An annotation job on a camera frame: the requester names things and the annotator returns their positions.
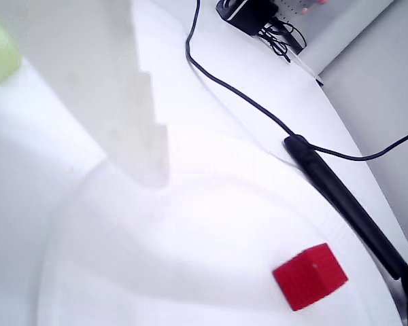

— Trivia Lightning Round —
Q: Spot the black gooseneck camera stand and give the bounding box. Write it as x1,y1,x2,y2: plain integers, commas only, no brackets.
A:
284,134,408,326

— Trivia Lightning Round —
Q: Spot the red cube block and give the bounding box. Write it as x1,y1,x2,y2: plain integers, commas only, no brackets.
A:
271,242,349,312

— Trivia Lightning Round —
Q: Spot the pale yellow foam block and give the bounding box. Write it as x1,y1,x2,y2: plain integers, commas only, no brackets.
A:
0,10,23,86

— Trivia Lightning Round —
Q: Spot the tangled black cable bundle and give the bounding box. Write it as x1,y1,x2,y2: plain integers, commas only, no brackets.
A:
257,16,308,65

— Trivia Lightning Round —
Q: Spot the white perforated panel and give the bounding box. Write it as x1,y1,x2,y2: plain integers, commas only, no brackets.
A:
273,0,330,22

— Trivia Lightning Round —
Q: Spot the long black cable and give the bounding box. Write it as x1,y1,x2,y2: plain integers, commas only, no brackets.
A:
185,0,408,162

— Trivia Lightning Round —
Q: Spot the white paper plate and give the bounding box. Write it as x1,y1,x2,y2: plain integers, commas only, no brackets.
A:
37,159,408,326

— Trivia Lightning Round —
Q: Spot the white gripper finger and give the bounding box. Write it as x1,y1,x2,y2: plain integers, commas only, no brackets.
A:
0,0,170,187

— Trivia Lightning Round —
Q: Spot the black box device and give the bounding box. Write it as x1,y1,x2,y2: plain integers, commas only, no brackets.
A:
216,0,279,37

